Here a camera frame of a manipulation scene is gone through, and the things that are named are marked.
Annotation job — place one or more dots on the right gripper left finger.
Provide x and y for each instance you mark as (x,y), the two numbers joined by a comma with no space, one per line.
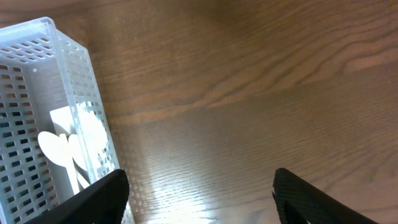
(102,202)

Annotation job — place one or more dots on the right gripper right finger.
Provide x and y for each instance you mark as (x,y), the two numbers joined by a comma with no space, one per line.
(297,201)

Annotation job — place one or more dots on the white spoon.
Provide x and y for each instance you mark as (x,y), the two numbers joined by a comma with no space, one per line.
(93,139)
(78,161)
(56,148)

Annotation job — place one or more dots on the clear plastic basket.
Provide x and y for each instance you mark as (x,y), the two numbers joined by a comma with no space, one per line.
(42,69)

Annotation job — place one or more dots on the white label sticker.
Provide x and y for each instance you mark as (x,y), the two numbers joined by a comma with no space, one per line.
(63,121)

